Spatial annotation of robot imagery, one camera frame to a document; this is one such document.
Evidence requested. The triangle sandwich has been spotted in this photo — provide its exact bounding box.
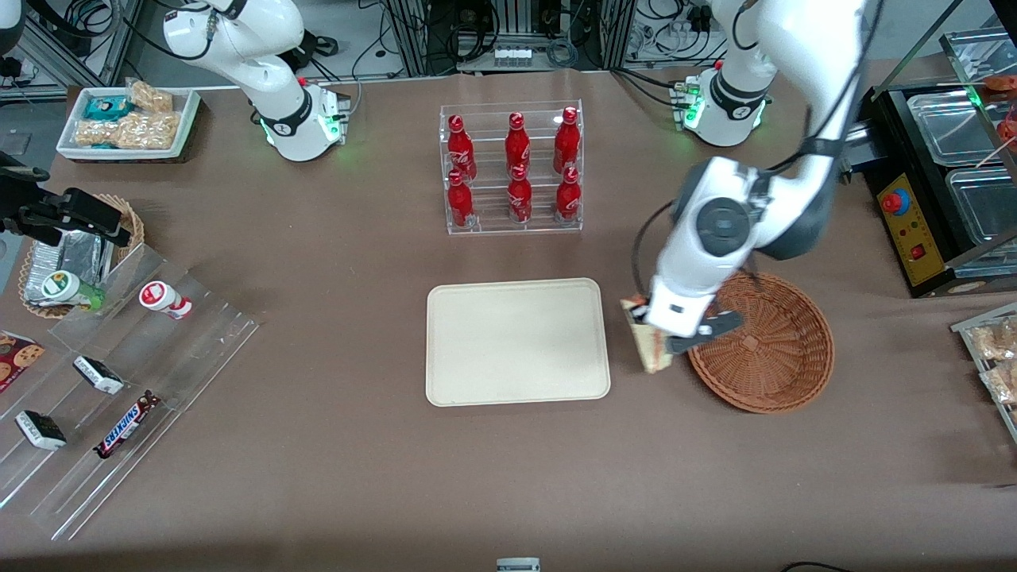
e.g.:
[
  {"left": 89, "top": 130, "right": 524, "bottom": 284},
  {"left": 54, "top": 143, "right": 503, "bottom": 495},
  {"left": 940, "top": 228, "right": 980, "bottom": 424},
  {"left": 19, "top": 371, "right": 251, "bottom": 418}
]
[{"left": 621, "top": 294, "right": 675, "bottom": 374}]

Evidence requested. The small tan wicker basket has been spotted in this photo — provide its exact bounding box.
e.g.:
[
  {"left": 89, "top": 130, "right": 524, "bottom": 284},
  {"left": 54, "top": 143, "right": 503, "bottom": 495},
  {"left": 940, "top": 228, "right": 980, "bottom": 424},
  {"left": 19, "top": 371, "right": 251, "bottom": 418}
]
[{"left": 19, "top": 192, "right": 146, "bottom": 319}]

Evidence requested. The shallow brown wicker basket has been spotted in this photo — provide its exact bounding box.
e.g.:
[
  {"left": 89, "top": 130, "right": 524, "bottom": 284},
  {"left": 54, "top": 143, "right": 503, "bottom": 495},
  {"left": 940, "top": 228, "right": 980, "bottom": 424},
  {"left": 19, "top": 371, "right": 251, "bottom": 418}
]
[{"left": 686, "top": 270, "right": 835, "bottom": 414}]

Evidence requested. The cream plastic tray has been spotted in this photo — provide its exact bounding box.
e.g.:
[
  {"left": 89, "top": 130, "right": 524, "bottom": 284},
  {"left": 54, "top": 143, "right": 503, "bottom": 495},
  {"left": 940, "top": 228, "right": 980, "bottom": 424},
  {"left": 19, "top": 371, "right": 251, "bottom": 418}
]
[{"left": 426, "top": 277, "right": 612, "bottom": 408}]

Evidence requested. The white snack tray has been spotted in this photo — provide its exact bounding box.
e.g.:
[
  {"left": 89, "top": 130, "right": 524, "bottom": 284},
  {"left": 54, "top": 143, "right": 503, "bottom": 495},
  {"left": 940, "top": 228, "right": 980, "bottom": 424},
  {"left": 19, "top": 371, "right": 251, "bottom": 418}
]
[{"left": 56, "top": 85, "right": 200, "bottom": 162}]

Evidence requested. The grey snack tray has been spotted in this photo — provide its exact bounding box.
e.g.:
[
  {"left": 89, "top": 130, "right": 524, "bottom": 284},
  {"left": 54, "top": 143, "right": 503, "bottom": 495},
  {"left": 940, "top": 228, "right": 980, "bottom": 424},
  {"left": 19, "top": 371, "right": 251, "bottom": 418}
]
[{"left": 951, "top": 301, "right": 1017, "bottom": 445}]

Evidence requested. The foil wrapped package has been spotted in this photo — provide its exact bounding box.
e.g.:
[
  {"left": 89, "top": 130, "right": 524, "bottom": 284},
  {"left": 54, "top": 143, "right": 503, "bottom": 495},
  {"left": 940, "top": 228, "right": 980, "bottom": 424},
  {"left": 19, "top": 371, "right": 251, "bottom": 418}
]
[
  {"left": 59, "top": 232, "right": 117, "bottom": 285},
  {"left": 24, "top": 241, "right": 69, "bottom": 306}
]

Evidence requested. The green capped yogurt bottle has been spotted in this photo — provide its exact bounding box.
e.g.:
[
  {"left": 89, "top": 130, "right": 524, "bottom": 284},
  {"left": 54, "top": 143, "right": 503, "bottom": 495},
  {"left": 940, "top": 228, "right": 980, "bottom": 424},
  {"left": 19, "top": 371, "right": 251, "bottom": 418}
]
[{"left": 41, "top": 269, "right": 106, "bottom": 311}]

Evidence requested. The clear wrapped cracker pack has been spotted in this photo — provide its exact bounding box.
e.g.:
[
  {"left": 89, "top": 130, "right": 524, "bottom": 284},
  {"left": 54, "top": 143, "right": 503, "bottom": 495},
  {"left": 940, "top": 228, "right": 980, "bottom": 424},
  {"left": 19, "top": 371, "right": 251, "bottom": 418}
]
[
  {"left": 970, "top": 315, "right": 1017, "bottom": 363},
  {"left": 980, "top": 361, "right": 1017, "bottom": 407},
  {"left": 115, "top": 110, "right": 183, "bottom": 151},
  {"left": 126, "top": 79, "right": 175, "bottom": 113},
  {"left": 74, "top": 118, "right": 120, "bottom": 149}
]

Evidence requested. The red capped yogurt bottle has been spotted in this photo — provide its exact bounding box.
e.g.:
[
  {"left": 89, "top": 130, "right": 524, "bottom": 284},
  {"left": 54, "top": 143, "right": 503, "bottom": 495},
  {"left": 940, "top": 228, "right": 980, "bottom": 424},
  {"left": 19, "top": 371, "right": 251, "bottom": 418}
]
[{"left": 139, "top": 280, "right": 194, "bottom": 321}]

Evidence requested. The teal snack packet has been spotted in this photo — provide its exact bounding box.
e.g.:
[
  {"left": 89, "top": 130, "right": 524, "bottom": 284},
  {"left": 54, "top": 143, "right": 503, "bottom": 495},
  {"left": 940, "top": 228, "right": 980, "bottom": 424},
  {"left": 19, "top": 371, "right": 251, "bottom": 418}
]
[{"left": 83, "top": 95, "right": 133, "bottom": 122}]

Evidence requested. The red cola bottle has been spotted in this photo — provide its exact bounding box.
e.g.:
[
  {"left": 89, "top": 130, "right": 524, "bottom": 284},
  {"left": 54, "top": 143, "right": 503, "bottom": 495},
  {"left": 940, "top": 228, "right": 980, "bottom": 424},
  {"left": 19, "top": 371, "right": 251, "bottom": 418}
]
[
  {"left": 505, "top": 112, "right": 532, "bottom": 177},
  {"left": 506, "top": 164, "right": 534, "bottom": 225},
  {"left": 553, "top": 106, "right": 582, "bottom": 175},
  {"left": 447, "top": 114, "right": 478, "bottom": 182},
  {"left": 555, "top": 166, "right": 582, "bottom": 223},
  {"left": 447, "top": 170, "right": 476, "bottom": 230}
]

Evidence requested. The chocolate chip cookie package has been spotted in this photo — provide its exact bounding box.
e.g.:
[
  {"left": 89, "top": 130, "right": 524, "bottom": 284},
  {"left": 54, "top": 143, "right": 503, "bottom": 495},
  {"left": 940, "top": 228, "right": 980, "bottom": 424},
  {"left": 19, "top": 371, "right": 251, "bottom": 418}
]
[{"left": 0, "top": 329, "right": 47, "bottom": 395}]

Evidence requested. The clear acrylic bottle rack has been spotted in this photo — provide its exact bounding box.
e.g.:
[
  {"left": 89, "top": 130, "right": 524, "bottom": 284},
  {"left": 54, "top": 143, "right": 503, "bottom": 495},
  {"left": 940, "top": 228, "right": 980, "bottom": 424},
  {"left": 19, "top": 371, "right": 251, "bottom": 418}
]
[{"left": 439, "top": 99, "right": 586, "bottom": 237}]

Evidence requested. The clear acrylic tiered display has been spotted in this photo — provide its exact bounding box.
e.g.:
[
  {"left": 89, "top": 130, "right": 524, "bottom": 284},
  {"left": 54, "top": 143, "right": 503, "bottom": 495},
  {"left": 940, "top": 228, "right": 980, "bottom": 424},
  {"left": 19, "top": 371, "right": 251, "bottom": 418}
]
[{"left": 0, "top": 242, "right": 261, "bottom": 542}]

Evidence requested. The small black white box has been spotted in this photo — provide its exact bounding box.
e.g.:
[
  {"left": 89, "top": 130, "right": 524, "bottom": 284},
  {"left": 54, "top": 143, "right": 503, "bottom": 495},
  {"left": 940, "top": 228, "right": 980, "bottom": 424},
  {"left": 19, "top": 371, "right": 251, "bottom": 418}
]
[
  {"left": 72, "top": 355, "right": 126, "bottom": 396},
  {"left": 15, "top": 409, "right": 68, "bottom": 452}
]

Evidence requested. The black food warmer appliance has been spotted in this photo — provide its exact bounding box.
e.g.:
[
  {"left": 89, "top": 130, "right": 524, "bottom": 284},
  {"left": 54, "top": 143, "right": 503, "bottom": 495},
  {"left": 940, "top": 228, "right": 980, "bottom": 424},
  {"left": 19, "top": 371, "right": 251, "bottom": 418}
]
[{"left": 842, "top": 83, "right": 1017, "bottom": 300}]

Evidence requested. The Snickers chocolate bar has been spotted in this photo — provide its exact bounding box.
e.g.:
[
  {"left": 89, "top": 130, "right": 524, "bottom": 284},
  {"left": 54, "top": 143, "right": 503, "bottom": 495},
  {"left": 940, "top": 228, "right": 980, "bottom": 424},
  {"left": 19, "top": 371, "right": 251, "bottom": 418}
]
[{"left": 94, "top": 390, "right": 162, "bottom": 460}]

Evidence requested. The steel food pan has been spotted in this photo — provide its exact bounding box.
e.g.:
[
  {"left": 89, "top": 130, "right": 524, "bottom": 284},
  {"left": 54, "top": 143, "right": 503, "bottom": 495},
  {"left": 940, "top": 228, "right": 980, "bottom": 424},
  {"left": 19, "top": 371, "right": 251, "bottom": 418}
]
[
  {"left": 907, "top": 91, "right": 1004, "bottom": 168},
  {"left": 945, "top": 166, "right": 1017, "bottom": 257}
]

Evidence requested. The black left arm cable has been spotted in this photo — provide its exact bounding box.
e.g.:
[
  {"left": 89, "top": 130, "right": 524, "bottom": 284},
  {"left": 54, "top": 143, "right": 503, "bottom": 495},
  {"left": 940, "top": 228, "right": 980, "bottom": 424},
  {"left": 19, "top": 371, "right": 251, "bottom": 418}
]
[{"left": 632, "top": 0, "right": 885, "bottom": 297}]

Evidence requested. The aluminium frame rack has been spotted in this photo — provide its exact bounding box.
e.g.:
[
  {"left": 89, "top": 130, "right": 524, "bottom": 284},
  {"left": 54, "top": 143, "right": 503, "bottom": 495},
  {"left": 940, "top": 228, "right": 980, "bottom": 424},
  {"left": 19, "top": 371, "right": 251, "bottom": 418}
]
[{"left": 385, "top": 0, "right": 637, "bottom": 78}]

